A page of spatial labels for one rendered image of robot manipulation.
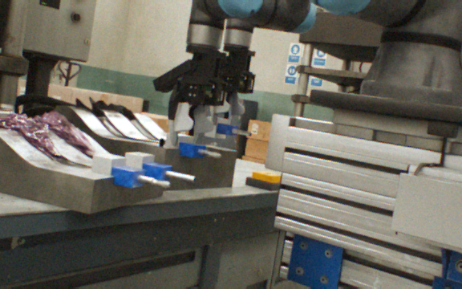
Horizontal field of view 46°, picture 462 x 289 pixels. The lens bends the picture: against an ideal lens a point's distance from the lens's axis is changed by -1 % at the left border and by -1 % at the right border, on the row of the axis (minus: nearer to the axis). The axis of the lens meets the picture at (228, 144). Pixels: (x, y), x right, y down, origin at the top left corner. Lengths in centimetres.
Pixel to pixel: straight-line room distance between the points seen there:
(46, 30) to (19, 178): 110
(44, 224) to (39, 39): 116
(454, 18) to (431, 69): 8
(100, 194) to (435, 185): 49
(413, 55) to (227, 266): 78
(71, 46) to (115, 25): 835
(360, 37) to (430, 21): 440
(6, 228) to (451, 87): 65
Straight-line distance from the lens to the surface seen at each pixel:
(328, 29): 535
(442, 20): 83
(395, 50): 82
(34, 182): 91
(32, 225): 86
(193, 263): 128
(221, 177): 129
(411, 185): 66
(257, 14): 109
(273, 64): 859
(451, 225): 66
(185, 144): 115
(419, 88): 79
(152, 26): 1015
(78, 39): 205
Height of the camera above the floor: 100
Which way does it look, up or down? 4 degrees down
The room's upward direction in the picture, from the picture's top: 9 degrees clockwise
